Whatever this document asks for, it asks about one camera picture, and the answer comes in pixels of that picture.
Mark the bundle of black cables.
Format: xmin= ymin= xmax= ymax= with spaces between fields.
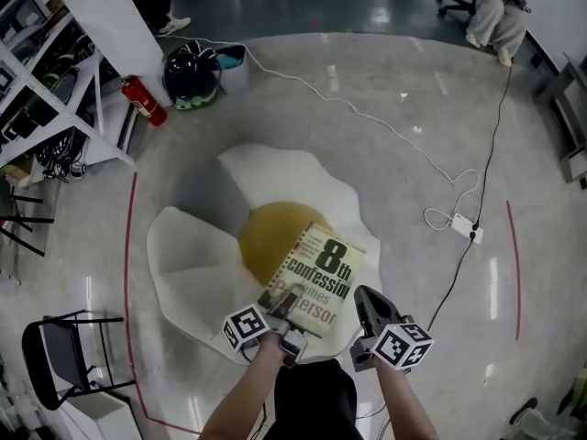
xmin=33 ymin=127 xmax=89 ymax=183

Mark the black cable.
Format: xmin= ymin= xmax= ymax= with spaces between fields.
xmin=426 ymin=59 xmax=515 ymax=335

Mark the white storage bin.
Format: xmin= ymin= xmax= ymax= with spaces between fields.
xmin=214 ymin=45 xmax=251 ymax=94

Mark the red fire extinguisher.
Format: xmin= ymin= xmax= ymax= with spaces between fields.
xmin=120 ymin=74 xmax=168 ymax=128

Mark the long red floor tape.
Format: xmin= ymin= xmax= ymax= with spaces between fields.
xmin=122 ymin=170 xmax=204 ymax=435

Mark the person's left forearm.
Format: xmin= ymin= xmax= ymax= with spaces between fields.
xmin=196 ymin=336 xmax=295 ymax=440

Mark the grey cabinet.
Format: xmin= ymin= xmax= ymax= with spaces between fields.
xmin=533 ymin=51 xmax=587 ymax=185

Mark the white cable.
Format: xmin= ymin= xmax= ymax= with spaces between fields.
xmin=154 ymin=33 xmax=483 ymax=234

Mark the white pillar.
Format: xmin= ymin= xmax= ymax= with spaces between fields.
xmin=45 ymin=0 xmax=167 ymax=89

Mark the pale yellow paperback book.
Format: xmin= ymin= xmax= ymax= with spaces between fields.
xmin=256 ymin=221 xmax=368 ymax=340

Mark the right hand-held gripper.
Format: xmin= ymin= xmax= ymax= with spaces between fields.
xmin=349 ymin=284 xmax=436 ymax=375

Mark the person's right forearm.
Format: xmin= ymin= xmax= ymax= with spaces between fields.
xmin=373 ymin=359 xmax=442 ymax=440

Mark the black folding chair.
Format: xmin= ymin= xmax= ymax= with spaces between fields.
xmin=21 ymin=308 xmax=138 ymax=413

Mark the fried egg bean bag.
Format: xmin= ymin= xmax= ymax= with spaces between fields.
xmin=146 ymin=143 xmax=382 ymax=367

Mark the white metal shelf rack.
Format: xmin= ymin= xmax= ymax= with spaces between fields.
xmin=0 ymin=0 xmax=139 ymax=188

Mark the white power strip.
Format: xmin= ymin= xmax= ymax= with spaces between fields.
xmin=450 ymin=213 xmax=485 ymax=246

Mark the short red floor tape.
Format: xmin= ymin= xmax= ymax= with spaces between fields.
xmin=504 ymin=199 xmax=523 ymax=342

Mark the group of dark green cases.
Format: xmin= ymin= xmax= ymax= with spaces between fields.
xmin=0 ymin=14 xmax=95 ymax=144

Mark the black helmet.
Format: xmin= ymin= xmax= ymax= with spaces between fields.
xmin=161 ymin=42 xmax=221 ymax=112

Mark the black metal frame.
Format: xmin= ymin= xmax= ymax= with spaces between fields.
xmin=0 ymin=184 xmax=57 ymax=259

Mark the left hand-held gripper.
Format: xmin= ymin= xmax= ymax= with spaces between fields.
xmin=222 ymin=288 xmax=309 ymax=369

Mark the person's black clothing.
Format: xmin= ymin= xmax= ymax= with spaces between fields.
xmin=273 ymin=358 xmax=360 ymax=440

